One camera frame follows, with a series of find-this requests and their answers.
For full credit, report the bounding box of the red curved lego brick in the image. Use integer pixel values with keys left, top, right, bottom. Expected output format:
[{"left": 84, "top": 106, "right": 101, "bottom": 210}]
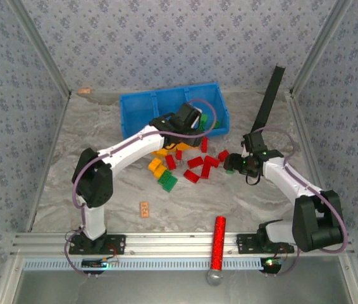
[{"left": 183, "top": 169, "right": 201, "bottom": 184}]

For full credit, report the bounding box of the yellow curved lego brick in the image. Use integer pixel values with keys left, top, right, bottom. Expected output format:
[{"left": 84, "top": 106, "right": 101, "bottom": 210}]
[{"left": 147, "top": 157, "right": 164, "bottom": 174}]

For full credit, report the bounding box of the blue three-compartment plastic bin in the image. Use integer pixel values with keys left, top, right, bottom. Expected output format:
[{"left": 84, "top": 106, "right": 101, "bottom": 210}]
[{"left": 119, "top": 82, "right": 231, "bottom": 140}]

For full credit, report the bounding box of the black flat bar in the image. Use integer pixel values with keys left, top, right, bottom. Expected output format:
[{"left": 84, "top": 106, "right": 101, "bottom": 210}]
[{"left": 250, "top": 65, "right": 287, "bottom": 136}]

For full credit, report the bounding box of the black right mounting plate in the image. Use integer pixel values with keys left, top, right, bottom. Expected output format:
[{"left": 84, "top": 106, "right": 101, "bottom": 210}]
[{"left": 236, "top": 233, "right": 293, "bottom": 255}]

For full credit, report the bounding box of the black mounting plate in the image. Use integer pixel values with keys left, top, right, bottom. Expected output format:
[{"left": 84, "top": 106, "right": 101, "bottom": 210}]
[
  {"left": 236, "top": 233, "right": 293, "bottom": 255},
  {"left": 66, "top": 232, "right": 127, "bottom": 256}
]

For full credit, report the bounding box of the red glitter tube clear knob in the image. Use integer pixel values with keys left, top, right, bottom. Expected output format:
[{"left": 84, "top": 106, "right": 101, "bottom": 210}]
[{"left": 206, "top": 216, "right": 228, "bottom": 286}]

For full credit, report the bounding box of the orange printed tag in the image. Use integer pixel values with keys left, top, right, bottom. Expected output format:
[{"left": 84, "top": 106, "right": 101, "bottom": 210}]
[{"left": 139, "top": 201, "right": 151, "bottom": 220}]

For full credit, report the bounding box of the right controller board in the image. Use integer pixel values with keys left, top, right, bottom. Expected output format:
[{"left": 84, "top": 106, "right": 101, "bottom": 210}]
[{"left": 261, "top": 256, "right": 283, "bottom": 269}]

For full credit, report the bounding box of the controller board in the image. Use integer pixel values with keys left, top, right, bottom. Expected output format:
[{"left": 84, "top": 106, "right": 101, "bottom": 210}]
[
  {"left": 82, "top": 258, "right": 118, "bottom": 269},
  {"left": 261, "top": 256, "right": 283, "bottom": 269}
]

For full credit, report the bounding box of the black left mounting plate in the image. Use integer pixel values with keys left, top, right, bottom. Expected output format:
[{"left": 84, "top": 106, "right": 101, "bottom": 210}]
[{"left": 66, "top": 232, "right": 127, "bottom": 256}]

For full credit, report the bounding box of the left controller board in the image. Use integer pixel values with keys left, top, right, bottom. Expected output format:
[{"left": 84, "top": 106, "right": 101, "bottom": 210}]
[{"left": 82, "top": 258, "right": 118, "bottom": 269}]

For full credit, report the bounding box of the shiny metal sheet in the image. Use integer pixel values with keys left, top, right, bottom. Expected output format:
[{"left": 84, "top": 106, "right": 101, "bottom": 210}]
[{"left": 0, "top": 269, "right": 358, "bottom": 304}]

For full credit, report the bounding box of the thin black cable loop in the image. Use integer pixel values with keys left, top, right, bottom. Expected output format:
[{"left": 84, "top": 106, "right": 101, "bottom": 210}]
[{"left": 245, "top": 170, "right": 262, "bottom": 187}]

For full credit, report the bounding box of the aluminium frame floor rail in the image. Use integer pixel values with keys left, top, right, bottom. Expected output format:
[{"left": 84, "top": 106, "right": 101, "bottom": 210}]
[
  {"left": 25, "top": 94, "right": 73, "bottom": 232},
  {"left": 286, "top": 91, "right": 328, "bottom": 194}
]

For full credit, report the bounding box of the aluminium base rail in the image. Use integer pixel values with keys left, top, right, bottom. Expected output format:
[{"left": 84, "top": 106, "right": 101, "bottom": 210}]
[{"left": 11, "top": 232, "right": 354, "bottom": 256}]

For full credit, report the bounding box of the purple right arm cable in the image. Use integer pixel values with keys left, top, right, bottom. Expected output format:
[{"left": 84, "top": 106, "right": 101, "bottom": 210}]
[{"left": 251, "top": 126, "right": 350, "bottom": 278}]

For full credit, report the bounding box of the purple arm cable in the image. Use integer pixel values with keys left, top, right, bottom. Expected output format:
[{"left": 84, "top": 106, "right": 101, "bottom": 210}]
[
  {"left": 251, "top": 126, "right": 350, "bottom": 278},
  {"left": 64, "top": 98, "right": 217, "bottom": 278}
]

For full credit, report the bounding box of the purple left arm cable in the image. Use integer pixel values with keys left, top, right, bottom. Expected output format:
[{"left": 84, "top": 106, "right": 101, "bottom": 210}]
[{"left": 64, "top": 98, "right": 217, "bottom": 278}]

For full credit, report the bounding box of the aluminium frame post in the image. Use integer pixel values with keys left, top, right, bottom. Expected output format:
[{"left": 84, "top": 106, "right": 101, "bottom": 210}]
[
  {"left": 7, "top": 0, "right": 73, "bottom": 98},
  {"left": 288, "top": 0, "right": 354, "bottom": 97}
]

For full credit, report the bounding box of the grey slotted cable duct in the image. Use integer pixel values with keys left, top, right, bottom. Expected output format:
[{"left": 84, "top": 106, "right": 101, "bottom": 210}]
[{"left": 23, "top": 256, "right": 281, "bottom": 270}]

